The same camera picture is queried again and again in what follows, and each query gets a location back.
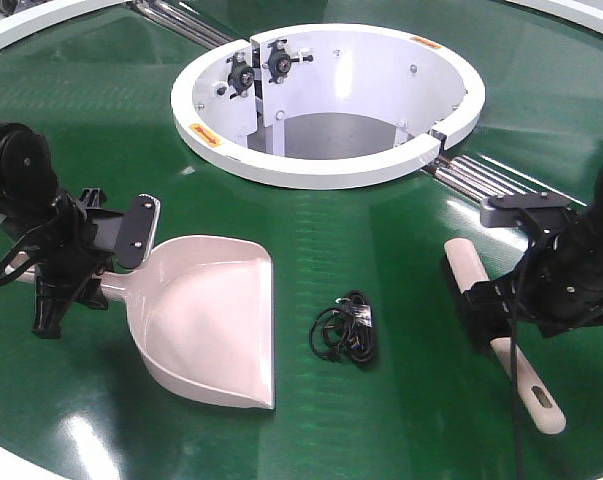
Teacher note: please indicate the chrome transfer rollers right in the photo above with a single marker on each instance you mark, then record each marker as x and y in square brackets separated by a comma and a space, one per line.
[480, 178]

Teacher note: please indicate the chrome transfer rollers rear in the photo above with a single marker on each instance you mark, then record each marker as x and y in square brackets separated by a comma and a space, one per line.
[182, 22]

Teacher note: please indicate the white guard rail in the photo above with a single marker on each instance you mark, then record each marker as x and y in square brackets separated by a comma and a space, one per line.
[37, 18]
[586, 13]

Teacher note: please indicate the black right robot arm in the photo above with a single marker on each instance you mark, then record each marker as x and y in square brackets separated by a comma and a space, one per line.
[557, 285]

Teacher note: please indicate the chrome transfer rollers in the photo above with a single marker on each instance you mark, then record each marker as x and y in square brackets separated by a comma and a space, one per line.
[182, 22]
[480, 178]

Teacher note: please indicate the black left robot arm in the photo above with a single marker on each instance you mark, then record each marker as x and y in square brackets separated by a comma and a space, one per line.
[26, 172]

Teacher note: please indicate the white outer guard rail left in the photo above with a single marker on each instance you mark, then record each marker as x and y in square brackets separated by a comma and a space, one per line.
[37, 18]

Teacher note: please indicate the black bearing block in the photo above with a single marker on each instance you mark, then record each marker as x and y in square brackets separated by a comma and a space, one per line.
[241, 76]
[280, 61]

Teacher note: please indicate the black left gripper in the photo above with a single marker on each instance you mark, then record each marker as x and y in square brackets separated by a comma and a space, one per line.
[57, 238]

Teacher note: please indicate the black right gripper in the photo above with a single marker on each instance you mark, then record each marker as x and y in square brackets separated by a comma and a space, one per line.
[558, 283]

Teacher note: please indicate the left black bearing block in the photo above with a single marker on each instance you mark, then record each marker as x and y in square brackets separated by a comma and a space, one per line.
[241, 76]

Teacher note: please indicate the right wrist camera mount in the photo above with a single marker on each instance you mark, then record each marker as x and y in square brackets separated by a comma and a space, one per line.
[536, 214]

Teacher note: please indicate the right black bearing block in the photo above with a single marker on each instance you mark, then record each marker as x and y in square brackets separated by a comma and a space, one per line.
[280, 61]

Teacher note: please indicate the beige plastic dustpan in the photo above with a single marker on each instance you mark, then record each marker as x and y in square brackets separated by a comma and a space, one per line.
[200, 311]

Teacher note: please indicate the beige hand brush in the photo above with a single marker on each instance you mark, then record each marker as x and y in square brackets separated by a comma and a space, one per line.
[521, 370]

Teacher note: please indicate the white outer guard rail right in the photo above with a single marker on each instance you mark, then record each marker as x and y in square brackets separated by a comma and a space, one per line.
[586, 13]

